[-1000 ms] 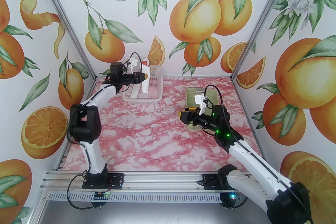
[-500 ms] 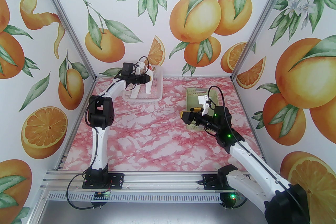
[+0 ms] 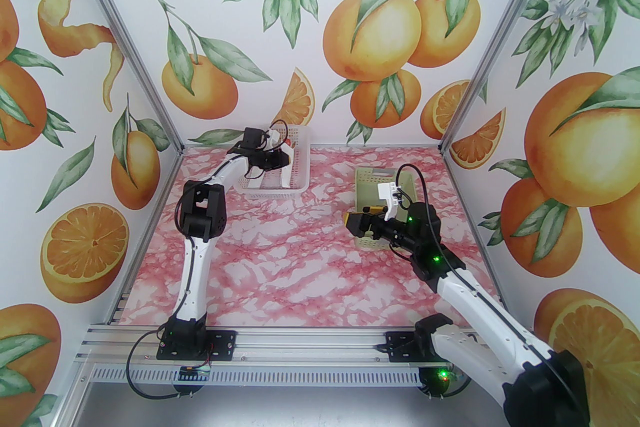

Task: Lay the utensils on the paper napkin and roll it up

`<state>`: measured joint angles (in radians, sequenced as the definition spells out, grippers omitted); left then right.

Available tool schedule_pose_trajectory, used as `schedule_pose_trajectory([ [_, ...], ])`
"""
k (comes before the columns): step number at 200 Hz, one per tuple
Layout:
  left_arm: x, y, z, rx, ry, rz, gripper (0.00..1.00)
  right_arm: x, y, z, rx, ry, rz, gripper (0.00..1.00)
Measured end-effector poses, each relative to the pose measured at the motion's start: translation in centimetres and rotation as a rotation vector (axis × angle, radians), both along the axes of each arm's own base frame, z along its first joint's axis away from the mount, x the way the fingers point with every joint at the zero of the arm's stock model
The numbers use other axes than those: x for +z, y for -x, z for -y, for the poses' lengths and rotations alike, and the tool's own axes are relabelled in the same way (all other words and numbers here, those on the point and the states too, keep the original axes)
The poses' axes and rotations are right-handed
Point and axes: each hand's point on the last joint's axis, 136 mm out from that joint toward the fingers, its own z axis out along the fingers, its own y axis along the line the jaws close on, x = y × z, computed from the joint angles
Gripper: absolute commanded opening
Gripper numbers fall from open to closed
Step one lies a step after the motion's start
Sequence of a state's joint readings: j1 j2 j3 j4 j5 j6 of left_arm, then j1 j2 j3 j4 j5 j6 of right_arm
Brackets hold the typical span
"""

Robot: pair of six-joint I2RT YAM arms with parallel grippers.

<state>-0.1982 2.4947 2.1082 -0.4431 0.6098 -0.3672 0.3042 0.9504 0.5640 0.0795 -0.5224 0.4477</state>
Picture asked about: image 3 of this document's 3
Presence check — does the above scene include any aluminium mounting rail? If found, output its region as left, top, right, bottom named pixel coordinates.
left=75, top=324, right=551, bottom=363

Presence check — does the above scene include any black right base cable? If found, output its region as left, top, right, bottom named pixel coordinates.
left=425, top=362, right=473, bottom=399

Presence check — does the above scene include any aluminium frame post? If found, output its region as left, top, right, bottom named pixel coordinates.
left=52, top=0, right=186, bottom=155
left=439, top=0, right=574, bottom=155

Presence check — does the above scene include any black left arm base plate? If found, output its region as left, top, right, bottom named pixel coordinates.
left=156, top=330, right=238, bottom=360

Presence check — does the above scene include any black left base cable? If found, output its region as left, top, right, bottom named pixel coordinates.
left=125, top=329, right=201, bottom=400

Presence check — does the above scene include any white perforated plastic basket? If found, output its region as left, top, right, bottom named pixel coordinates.
left=233, top=124, right=312, bottom=201

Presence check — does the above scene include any perforated metal strip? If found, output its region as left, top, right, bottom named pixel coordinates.
left=90, top=367, right=426, bottom=385

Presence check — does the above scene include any green perforated plastic basket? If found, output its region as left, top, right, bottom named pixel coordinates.
left=354, top=166, right=426, bottom=251

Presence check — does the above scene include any black base cable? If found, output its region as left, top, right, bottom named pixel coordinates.
left=425, top=362, right=473, bottom=399
left=125, top=329, right=201, bottom=400

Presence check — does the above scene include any black module with green light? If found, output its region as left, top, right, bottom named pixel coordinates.
left=419, top=365, right=466, bottom=399

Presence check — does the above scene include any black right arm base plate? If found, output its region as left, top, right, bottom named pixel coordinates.
left=385, top=332, right=431, bottom=363

